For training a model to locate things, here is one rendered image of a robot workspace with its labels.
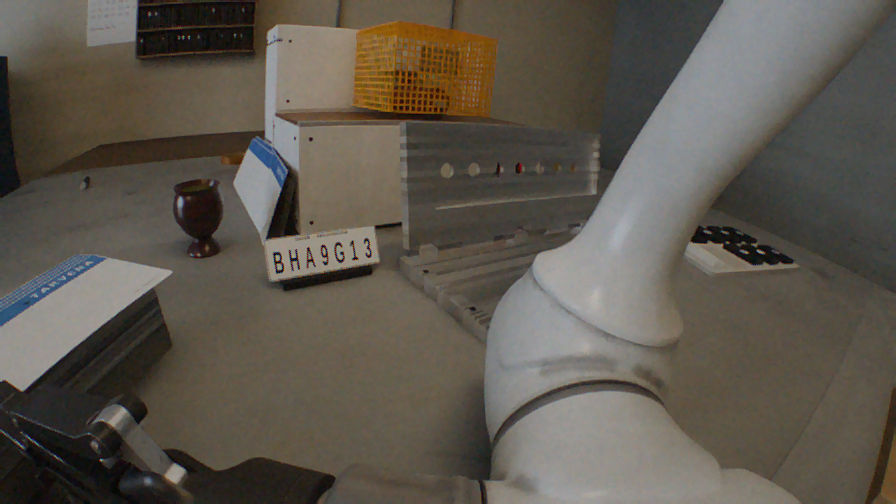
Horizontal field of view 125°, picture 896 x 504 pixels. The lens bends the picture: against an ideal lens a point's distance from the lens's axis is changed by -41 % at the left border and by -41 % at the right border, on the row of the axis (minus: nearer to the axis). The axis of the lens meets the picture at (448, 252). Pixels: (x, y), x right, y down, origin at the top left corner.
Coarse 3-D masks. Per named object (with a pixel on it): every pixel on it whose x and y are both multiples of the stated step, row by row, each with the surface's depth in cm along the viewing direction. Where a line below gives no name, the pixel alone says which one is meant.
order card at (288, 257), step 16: (272, 240) 48; (288, 240) 49; (304, 240) 51; (320, 240) 52; (336, 240) 53; (352, 240) 54; (368, 240) 56; (272, 256) 48; (288, 256) 49; (304, 256) 51; (320, 256) 52; (336, 256) 53; (352, 256) 54; (368, 256) 56; (272, 272) 48; (288, 272) 49; (304, 272) 51; (320, 272) 52
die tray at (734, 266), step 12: (708, 240) 85; (720, 252) 78; (696, 264) 71; (708, 264) 70; (732, 264) 72; (744, 264) 72; (768, 264) 74; (780, 264) 76; (792, 264) 77; (720, 276) 67
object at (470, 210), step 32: (416, 128) 51; (448, 128) 54; (480, 128) 57; (512, 128) 61; (416, 160) 52; (448, 160) 56; (480, 160) 60; (512, 160) 63; (544, 160) 68; (576, 160) 73; (416, 192) 53; (448, 192) 57; (480, 192) 61; (512, 192) 65; (544, 192) 69; (576, 192) 74; (416, 224) 54; (448, 224) 57; (480, 224) 61; (512, 224) 65; (544, 224) 69
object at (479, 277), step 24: (504, 240) 67; (528, 240) 69; (552, 240) 69; (408, 264) 55; (432, 264) 55; (456, 264) 57; (480, 264) 58; (504, 264) 58; (528, 264) 59; (432, 288) 51; (456, 288) 50; (480, 288) 51; (504, 288) 51; (456, 312) 47; (480, 312) 45; (480, 336) 43
